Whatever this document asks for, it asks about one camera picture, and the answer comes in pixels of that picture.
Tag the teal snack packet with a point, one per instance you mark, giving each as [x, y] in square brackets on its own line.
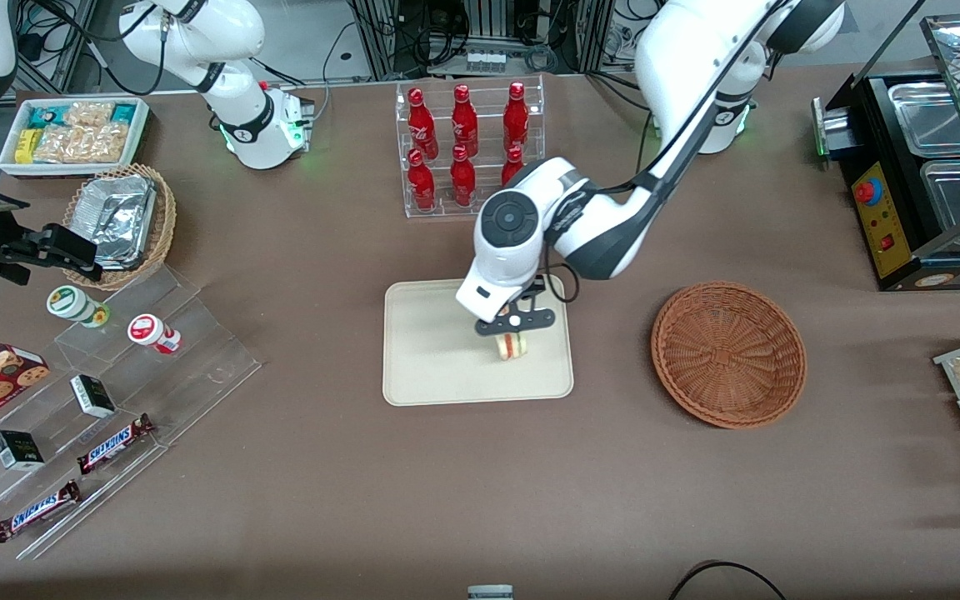
[123, 113]
[45, 115]

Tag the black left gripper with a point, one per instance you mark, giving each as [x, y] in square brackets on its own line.
[537, 288]

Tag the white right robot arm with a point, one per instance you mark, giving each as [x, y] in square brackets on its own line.
[234, 33]

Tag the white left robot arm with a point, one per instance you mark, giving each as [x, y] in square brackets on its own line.
[680, 50]

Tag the white power strip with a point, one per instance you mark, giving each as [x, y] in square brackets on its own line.
[487, 62]

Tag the white plastic snack bin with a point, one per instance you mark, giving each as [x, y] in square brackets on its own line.
[9, 158]

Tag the green lid sunflower cup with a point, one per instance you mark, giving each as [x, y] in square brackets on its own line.
[72, 304]

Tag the metal frame equipment rack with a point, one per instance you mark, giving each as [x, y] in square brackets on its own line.
[580, 33]

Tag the small black carton box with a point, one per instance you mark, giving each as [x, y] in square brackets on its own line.
[17, 450]
[92, 396]

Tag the yellow snack packet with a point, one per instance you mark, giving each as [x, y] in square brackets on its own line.
[23, 146]

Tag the black food warmer machine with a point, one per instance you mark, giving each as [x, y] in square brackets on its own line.
[884, 225]

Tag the clear acrylic bottle rack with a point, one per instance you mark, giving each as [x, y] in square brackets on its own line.
[484, 204]

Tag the red lid yogurt cup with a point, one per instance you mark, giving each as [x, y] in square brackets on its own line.
[147, 330]

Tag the clear acrylic stepped shelf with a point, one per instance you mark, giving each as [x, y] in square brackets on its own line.
[197, 367]

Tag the silver foil packets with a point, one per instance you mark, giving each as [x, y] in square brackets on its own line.
[117, 217]

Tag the red cola bottle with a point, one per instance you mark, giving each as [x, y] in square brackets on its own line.
[462, 179]
[512, 169]
[464, 121]
[516, 121]
[419, 125]
[422, 183]

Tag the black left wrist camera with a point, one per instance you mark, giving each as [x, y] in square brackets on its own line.
[535, 293]

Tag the brown wicker basket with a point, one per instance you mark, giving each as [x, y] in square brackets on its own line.
[726, 358]

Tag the cream plastic tray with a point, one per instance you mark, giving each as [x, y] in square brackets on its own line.
[438, 358]

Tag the small sandwich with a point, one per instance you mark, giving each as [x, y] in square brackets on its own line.
[511, 348]

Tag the Snickers chocolate bar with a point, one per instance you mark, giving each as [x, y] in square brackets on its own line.
[116, 443]
[37, 510]

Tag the light wicker basket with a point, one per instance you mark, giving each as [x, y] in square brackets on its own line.
[165, 221]

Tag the small grey white device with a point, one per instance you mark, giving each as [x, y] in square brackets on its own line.
[490, 592]

